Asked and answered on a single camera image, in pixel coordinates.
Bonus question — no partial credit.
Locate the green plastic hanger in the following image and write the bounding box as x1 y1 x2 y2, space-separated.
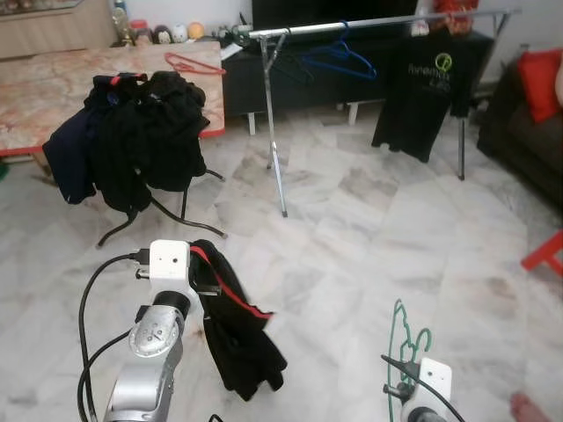
385 299 434 422

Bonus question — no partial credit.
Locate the black shirt red trim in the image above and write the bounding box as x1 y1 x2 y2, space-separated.
189 239 289 401

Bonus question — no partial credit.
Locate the red plastic hanger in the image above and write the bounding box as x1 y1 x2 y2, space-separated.
164 53 228 76

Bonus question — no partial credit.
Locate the blue plastic hanger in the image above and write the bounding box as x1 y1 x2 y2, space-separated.
301 22 379 82

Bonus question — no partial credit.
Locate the person bare foot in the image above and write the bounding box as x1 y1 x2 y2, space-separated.
510 391 553 422

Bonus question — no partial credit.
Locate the dark clothes pile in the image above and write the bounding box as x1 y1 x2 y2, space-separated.
42 70 210 216

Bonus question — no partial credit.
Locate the red plastic stool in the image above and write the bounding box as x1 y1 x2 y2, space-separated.
521 230 563 278

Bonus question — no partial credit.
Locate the dark brown fabric sofa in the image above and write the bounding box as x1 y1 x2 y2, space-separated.
478 57 563 207

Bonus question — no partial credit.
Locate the marble folding table red edge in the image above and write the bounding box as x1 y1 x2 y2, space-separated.
0 40 230 250

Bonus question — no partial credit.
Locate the steel clothes rack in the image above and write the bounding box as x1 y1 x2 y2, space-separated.
249 9 522 218

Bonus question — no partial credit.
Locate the red cushion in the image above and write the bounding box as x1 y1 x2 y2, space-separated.
517 50 563 124

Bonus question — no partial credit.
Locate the black shirt green logo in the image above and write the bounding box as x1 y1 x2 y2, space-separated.
371 33 480 164

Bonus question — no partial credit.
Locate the light wooden cabinet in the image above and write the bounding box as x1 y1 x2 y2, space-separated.
0 0 120 61

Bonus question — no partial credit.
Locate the black flat television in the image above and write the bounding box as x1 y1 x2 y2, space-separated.
252 0 419 27

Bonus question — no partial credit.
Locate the red laughing Buddha statue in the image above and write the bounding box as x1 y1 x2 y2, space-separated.
431 0 480 36

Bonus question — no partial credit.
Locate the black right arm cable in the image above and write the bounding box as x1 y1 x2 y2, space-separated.
380 353 467 422

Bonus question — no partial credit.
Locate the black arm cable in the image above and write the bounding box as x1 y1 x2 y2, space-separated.
77 251 150 422
380 353 467 422

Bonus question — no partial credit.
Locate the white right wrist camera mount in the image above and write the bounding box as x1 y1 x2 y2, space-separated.
415 356 453 410

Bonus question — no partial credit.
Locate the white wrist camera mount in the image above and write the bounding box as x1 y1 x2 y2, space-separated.
148 239 201 309
415 356 453 410

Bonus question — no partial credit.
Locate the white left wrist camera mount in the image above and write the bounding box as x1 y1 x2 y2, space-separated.
148 239 201 309

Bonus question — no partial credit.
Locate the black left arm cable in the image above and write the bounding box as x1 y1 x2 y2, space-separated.
77 251 150 422

